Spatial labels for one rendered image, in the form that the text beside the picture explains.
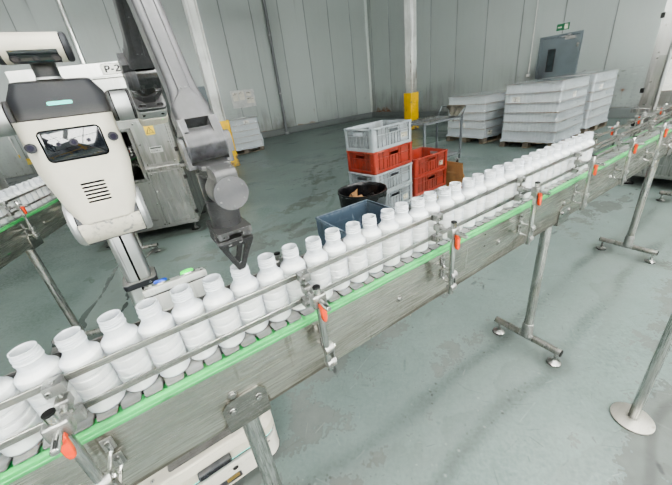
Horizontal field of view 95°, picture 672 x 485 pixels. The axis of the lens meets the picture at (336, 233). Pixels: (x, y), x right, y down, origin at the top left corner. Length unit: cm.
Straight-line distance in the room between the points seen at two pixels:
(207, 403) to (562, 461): 147
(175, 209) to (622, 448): 434
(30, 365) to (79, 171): 62
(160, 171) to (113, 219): 316
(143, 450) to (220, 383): 17
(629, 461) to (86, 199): 220
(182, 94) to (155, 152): 368
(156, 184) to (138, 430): 377
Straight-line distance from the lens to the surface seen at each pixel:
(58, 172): 118
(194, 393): 75
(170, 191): 436
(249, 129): 1026
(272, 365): 79
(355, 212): 157
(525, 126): 728
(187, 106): 61
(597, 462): 188
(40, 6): 1295
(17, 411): 76
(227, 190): 53
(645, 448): 201
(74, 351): 70
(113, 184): 118
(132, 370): 72
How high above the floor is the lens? 148
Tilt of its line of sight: 25 degrees down
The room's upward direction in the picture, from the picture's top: 7 degrees counter-clockwise
